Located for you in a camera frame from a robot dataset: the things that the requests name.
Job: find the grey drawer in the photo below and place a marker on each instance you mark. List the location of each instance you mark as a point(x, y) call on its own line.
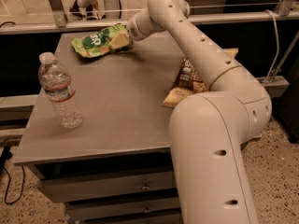
point(152, 218)
point(88, 187)
point(139, 206)

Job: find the middle grey drawer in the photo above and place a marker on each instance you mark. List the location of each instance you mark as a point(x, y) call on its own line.
point(139, 206)

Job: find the person in background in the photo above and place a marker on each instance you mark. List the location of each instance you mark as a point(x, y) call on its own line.
point(96, 9)

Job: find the green rice chip bag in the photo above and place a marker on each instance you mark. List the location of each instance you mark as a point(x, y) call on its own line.
point(96, 44)

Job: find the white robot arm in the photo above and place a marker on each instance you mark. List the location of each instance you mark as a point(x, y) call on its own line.
point(207, 129)

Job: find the clear plastic water bottle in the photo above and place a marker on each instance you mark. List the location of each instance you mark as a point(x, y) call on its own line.
point(56, 82)

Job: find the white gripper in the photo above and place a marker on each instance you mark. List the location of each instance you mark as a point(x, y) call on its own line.
point(135, 29)

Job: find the top grey drawer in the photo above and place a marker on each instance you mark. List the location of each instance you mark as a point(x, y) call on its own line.
point(88, 187)

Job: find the bottom grey drawer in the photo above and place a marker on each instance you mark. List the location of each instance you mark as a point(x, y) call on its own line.
point(152, 218)

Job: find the grey metal railing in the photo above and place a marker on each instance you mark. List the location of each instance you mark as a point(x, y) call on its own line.
point(37, 16)

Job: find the sea salt chip bag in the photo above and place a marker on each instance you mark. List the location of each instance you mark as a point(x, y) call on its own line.
point(187, 83)

